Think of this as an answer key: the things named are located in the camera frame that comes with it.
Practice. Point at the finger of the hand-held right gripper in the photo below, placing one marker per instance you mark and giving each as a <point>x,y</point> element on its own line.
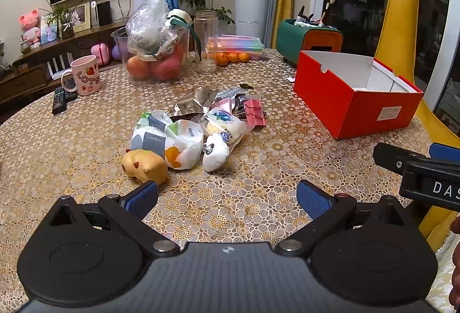
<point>447,152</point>
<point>390,156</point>

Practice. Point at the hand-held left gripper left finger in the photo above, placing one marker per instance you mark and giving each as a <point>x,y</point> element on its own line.
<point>143,199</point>

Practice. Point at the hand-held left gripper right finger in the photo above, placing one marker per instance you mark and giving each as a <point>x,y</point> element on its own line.
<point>312,199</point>

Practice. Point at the red cardboard box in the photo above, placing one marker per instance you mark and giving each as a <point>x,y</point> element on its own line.
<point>345,108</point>

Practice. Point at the white packet orange print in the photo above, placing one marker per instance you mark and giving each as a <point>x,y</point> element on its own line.
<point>187,147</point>

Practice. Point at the white packet blue print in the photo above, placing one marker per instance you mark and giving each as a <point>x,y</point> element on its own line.
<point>226,126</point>

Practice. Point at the person's right hand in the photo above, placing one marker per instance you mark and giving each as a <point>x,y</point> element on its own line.
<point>456,277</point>

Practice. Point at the golden capybara toy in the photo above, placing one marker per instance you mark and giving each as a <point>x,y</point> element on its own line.
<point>143,165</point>

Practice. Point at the white tissue packet grey label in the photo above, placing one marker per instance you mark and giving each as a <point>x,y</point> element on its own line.
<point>151,140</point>

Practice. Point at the silver foil packet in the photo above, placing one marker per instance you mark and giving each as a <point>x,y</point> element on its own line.
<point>190,104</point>

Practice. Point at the small pink packet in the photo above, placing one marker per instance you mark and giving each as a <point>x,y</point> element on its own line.
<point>222,105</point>

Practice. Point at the black remote control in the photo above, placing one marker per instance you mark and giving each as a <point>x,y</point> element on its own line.
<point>71,96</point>
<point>59,102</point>

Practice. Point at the small dark wrapper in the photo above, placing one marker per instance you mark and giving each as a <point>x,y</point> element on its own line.
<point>246,85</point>

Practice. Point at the crumpled foil snack packet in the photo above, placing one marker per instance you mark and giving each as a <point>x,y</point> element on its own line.
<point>233,93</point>

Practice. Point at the pink strawberry mug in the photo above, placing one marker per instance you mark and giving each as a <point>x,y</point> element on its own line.
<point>86,77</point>

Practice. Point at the yellow chair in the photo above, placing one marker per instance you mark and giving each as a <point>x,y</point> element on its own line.
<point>406,11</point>

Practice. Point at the glass fruit bowl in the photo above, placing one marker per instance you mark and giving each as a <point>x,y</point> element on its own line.
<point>179,54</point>

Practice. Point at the purple round toy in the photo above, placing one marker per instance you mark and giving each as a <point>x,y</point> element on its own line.
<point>115,52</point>

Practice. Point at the green orange organizer box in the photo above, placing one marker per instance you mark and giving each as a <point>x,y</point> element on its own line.
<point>291,43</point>

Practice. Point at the pink round case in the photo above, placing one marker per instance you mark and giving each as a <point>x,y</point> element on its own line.
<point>99,54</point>

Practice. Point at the white router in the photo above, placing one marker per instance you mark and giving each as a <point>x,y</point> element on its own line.
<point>59,66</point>

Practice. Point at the tangerine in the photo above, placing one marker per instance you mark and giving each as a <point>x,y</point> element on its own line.
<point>244,57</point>
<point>221,59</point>
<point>233,57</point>

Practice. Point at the makeup brush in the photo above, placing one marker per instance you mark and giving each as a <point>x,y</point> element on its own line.
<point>329,7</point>

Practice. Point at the clear glass jar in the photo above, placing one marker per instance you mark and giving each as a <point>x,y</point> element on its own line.
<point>205,43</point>

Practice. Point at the wooden tv cabinet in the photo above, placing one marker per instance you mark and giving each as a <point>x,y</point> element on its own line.
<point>21,83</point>

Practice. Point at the crumpled clear plastic bag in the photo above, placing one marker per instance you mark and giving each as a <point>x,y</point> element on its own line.
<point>149,29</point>

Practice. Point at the stack of colourful boxes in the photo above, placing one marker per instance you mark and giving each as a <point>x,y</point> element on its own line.
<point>240,44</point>

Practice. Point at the potted grass plant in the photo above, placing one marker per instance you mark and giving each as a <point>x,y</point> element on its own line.
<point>67,30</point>

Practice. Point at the white ball green ribbon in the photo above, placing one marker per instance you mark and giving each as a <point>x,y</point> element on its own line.
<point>179,16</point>

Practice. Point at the black speaker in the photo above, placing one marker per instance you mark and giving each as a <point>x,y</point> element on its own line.
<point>104,12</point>

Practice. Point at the small picture card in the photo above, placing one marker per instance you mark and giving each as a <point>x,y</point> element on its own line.
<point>48,30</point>

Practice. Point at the white board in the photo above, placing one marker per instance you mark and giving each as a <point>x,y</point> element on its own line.
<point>143,0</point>

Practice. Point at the pink bear plush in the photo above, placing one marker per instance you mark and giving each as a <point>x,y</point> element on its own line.
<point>29,23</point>

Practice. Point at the cream photo frame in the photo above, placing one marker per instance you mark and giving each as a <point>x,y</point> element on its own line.
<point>84,16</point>

